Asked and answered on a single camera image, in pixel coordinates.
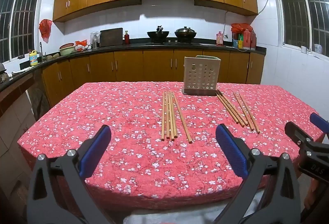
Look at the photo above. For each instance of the wooden base cabinets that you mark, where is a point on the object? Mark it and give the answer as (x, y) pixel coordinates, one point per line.
(128, 67)

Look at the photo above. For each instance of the black kitchen countertop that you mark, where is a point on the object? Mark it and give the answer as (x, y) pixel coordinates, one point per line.
(133, 47)

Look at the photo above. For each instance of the barred window with sill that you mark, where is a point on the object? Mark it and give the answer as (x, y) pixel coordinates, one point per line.
(298, 10)

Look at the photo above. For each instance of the green bottle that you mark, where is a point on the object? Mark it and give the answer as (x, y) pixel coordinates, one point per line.
(240, 41)

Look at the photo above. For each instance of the yellow detergent bottle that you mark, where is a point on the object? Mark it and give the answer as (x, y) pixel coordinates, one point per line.
(33, 59)

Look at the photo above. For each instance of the gas stove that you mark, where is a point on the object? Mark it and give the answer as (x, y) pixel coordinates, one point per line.
(174, 42)

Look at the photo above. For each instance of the black wok with ladle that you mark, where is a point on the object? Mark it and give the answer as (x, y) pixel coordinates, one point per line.
(158, 35)

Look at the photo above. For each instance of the wooden chopstick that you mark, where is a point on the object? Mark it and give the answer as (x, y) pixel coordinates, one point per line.
(247, 112)
(181, 117)
(227, 109)
(171, 116)
(243, 110)
(234, 108)
(230, 108)

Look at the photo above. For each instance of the small red bottle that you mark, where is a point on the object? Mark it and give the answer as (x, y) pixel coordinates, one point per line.
(126, 38)

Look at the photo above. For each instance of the pink bottle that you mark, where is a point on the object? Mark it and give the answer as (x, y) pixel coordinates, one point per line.
(219, 39)

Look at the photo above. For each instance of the blue box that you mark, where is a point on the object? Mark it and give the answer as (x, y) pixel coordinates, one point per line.
(235, 43)

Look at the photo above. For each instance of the barred window beside sink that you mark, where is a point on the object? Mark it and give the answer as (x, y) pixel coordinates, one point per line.
(20, 21)

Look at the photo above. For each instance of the small red plastic bag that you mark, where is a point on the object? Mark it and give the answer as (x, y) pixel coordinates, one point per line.
(81, 43)

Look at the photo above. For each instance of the hanging red plastic bag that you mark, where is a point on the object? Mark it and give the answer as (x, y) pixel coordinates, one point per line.
(45, 28)

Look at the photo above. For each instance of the green basin with red bowl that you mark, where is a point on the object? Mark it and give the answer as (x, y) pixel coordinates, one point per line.
(66, 50)

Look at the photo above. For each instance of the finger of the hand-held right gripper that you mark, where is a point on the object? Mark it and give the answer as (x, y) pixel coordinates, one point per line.
(320, 121)
(298, 134)

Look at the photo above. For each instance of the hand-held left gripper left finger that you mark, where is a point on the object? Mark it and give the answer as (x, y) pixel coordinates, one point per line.
(95, 149)

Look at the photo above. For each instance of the beige perforated utensil holder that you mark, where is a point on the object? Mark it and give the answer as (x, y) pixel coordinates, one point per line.
(201, 75)

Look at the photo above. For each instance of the white cloth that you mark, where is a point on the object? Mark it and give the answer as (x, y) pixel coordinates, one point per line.
(180, 216)

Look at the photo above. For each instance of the dark cutting board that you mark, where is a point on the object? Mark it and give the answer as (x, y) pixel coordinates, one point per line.
(111, 37)

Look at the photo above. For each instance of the sink faucet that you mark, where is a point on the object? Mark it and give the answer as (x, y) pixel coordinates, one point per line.
(40, 49)

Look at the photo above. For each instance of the black wok with lid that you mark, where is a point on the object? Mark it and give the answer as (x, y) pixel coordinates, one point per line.
(185, 33)

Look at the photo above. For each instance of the red thermos flasks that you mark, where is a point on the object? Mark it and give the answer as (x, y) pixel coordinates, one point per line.
(249, 39)

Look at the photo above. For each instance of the white mug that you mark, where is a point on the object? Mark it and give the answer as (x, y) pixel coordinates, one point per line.
(304, 49)

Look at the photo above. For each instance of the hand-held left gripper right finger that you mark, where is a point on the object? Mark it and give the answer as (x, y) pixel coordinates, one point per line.
(231, 152)

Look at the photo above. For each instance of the large red plastic bag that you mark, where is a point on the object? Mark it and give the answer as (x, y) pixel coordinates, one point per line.
(241, 26)

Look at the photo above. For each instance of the clear plastic jar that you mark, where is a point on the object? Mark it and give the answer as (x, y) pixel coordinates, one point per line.
(94, 40)

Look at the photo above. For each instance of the red floral tablecloth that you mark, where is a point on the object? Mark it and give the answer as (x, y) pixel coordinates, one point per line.
(102, 111)

